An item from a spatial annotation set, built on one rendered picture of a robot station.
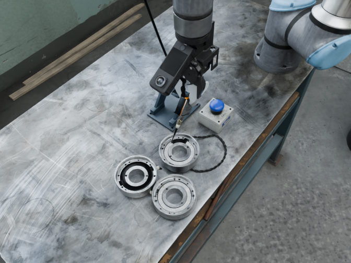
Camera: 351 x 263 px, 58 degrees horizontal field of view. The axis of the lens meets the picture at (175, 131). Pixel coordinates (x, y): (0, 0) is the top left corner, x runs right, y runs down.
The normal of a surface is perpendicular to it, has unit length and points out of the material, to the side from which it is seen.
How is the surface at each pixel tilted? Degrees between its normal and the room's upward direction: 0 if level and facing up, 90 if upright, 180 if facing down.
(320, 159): 0
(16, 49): 90
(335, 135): 0
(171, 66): 31
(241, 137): 0
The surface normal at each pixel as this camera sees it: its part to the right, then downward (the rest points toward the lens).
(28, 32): 0.77, 0.49
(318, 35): -0.65, 0.52
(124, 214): -0.04, -0.59
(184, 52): -0.33, -0.17
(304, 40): -0.91, 0.18
